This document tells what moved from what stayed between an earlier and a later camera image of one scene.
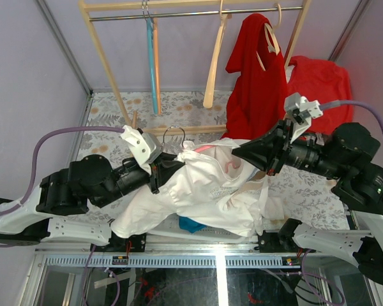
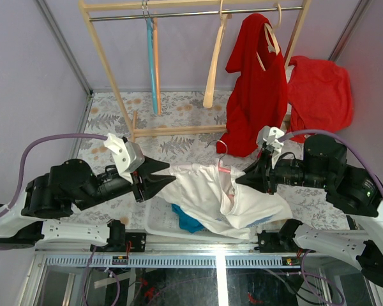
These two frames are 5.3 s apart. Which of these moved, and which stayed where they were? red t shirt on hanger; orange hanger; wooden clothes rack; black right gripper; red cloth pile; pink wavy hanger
Moved: black right gripper; pink wavy hanger
Stayed: red t shirt on hanger; wooden clothes rack; red cloth pile; orange hanger
